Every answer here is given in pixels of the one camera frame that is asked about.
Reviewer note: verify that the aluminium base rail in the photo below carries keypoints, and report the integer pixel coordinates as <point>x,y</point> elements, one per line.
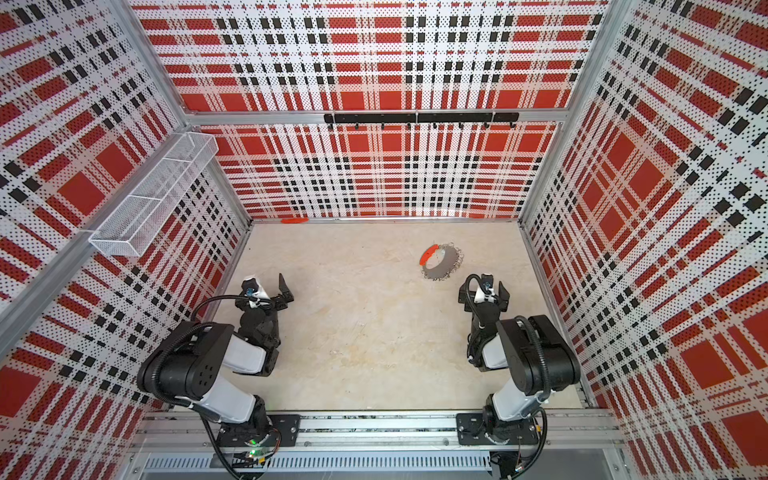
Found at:
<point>580,444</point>

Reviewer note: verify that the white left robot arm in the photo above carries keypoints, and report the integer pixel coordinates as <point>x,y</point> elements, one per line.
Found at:
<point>187,369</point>

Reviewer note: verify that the metal keyring gauge red handle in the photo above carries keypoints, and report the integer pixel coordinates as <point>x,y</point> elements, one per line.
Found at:
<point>439,261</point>

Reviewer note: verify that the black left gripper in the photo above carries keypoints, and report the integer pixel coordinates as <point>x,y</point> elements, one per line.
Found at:
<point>278,300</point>

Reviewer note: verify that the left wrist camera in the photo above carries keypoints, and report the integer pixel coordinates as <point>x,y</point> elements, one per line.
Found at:
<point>252,288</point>

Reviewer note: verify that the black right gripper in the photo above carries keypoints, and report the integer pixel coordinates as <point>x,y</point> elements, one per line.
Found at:
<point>468,297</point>

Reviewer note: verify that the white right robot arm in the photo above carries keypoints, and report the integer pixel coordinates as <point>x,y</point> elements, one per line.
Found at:
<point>539,360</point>

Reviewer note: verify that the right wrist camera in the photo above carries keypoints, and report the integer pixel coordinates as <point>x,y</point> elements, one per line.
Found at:
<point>485,292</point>

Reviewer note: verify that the white wire mesh basket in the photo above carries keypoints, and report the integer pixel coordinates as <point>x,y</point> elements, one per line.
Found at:
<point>136,221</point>

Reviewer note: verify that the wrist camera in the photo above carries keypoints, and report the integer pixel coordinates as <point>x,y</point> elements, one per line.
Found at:
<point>252,288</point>
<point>485,292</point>

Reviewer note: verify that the black hook rail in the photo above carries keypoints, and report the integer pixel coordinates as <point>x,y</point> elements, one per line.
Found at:
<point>421,118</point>

